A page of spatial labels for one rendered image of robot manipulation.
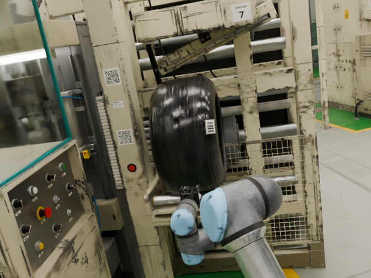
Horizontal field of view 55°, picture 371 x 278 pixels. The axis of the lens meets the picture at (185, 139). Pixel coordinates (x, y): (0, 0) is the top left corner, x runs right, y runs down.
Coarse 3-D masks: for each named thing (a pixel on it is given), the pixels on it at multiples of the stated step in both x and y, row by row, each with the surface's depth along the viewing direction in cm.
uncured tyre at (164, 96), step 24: (168, 96) 156; (192, 96) 153; (216, 96) 181; (168, 120) 151; (192, 120) 149; (216, 120) 197; (168, 144) 150; (192, 144) 148; (216, 144) 152; (168, 168) 154; (192, 168) 152; (216, 168) 155
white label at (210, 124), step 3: (207, 120) 148; (210, 120) 149; (213, 120) 149; (207, 123) 148; (210, 123) 148; (213, 123) 149; (207, 126) 148; (210, 126) 148; (213, 126) 148; (207, 129) 148; (210, 129) 148; (213, 129) 148; (207, 132) 148; (210, 132) 148; (213, 132) 148
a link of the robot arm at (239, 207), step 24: (216, 192) 86; (240, 192) 86; (264, 192) 88; (216, 216) 82; (240, 216) 83; (264, 216) 88; (216, 240) 84; (240, 240) 82; (264, 240) 84; (240, 264) 83; (264, 264) 80
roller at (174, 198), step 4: (200, 192) 170; (204, 192) 169; (208, 192) 168; (156, 196) 173; (160, 196) 172; (164, 196) 172; (168, 196) 171; (172, 196) 171; (176, 196) 170; (152, 200) 172; (156, 200) 172; (160, 200) 171; (164, 200) 171; (168, 200) 171; (172, 200) 170; (176, 200) 170; (180, 200) 170; (156, 204) 172; (160, 204) 172; (164, 204) 172
